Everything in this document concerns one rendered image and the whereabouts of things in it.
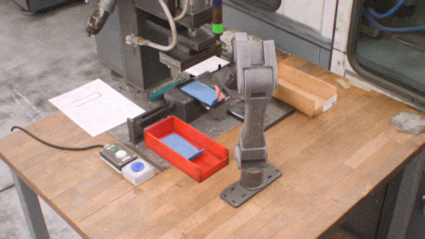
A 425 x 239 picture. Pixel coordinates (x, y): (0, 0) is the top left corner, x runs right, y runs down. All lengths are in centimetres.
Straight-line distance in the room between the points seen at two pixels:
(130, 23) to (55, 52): 246
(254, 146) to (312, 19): 89
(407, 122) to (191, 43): 74
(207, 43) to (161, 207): 53
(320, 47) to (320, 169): 70
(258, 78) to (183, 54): 48
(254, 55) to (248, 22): 113
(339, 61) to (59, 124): 105
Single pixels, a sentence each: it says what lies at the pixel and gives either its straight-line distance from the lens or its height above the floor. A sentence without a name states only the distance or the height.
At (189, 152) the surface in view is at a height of 91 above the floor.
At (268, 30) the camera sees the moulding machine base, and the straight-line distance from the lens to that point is 238.
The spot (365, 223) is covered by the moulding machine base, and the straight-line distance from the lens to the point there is 248.
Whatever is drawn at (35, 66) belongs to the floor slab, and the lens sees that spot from 418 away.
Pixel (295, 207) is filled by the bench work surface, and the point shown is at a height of 90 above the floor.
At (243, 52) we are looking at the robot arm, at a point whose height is 134.
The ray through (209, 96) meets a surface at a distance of 177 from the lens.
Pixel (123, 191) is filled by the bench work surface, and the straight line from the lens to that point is 158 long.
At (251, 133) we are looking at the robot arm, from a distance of 141.
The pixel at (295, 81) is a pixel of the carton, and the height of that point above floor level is 92.
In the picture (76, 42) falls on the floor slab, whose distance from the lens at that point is 442.
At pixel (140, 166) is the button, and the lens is 159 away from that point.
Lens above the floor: 196
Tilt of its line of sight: 35 degrees down
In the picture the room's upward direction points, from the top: 1 degrees counter-clockwise
